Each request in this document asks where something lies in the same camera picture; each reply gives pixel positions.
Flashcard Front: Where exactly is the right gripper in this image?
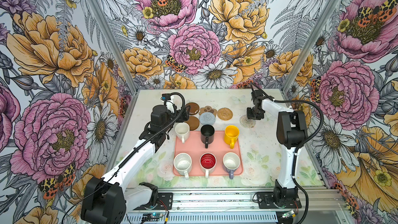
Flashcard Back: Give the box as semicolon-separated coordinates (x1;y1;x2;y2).
247;106;265;121

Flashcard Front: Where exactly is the clear patterned round coaster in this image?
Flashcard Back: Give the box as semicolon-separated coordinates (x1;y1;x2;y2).
239;115;256;129

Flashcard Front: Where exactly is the woven rattan round coaster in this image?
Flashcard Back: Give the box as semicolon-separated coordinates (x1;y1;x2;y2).
217;107;233;121

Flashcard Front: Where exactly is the dark brown round coaster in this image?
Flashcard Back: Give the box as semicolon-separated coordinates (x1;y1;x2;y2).
185;102;200;116

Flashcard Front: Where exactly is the grey round felt coaster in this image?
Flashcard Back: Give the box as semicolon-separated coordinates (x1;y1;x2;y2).
199;112;216;125

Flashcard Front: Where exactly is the brown paw shaped coaster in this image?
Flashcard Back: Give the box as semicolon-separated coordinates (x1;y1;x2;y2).
199;106;217;117

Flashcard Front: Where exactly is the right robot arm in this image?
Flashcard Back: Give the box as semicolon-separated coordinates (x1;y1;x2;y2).
247;89;308;207

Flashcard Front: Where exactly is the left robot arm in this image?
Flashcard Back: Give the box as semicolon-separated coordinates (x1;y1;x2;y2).
80;92;189;224

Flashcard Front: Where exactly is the white mug back left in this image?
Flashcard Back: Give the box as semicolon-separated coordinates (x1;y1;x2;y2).
175;122;190;143

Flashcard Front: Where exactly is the yellow mug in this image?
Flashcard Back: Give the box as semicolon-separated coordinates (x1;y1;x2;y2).
223;125;239;149

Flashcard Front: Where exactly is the pink silicone tray mat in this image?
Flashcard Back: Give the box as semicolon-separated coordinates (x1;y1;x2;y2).
172;130;244;177

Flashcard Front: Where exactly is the black mug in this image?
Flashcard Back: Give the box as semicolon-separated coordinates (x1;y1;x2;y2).
201;124;215;149

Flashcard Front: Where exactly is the white mug front left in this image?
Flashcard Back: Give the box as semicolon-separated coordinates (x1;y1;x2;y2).
173;153;192;180

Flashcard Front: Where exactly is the white lavender mug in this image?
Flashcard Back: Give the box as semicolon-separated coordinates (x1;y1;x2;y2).
222;152;240;179

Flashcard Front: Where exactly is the red inside mug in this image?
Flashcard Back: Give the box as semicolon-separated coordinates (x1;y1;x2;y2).
200;153;217;178

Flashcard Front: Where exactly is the left circuit board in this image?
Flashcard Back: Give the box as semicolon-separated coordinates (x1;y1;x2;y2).
141;213;166;224

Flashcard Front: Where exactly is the circuit board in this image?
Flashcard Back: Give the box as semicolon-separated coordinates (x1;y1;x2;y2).
281;210;295;218
141;213;166;224

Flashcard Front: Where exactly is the right circuit board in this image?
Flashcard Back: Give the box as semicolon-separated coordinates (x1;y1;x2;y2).
281;210;295;218

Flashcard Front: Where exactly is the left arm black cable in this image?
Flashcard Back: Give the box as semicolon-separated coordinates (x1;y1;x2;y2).
62;92;186;224

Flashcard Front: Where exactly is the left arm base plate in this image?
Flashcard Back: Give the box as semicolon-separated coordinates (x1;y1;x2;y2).
135;192;174;211

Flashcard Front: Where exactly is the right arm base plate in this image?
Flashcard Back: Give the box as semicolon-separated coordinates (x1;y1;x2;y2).
255;191;302;209

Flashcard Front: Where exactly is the aluminium front rail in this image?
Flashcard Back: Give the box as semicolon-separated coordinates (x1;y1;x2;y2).
80;188;349;215

